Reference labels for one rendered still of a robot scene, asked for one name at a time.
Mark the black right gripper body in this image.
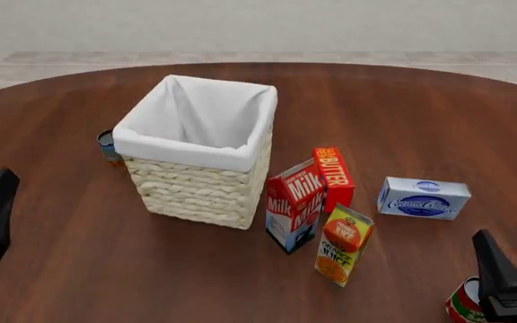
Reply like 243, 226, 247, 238
478, 291, 517, 323

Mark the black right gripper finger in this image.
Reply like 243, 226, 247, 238
471, 229, 517, 299

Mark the red and green tomato sauce tin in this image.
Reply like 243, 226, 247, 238
444, 275, 487, 323

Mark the blue-labelled soup tin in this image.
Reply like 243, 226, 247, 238
96, 129, 127, 167

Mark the white-lined wicker basket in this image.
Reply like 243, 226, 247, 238
112, 74, 279, 231

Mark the white and blue cream cheese box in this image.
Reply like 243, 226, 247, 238
376, 176, 473, 222

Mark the yellow orange juice carton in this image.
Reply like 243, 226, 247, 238
313, 202, 376, 288

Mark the red butter box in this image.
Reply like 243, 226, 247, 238
311, 145, 357, 214

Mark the red and white milk carton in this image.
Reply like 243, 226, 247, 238
265, 157, 329, 256

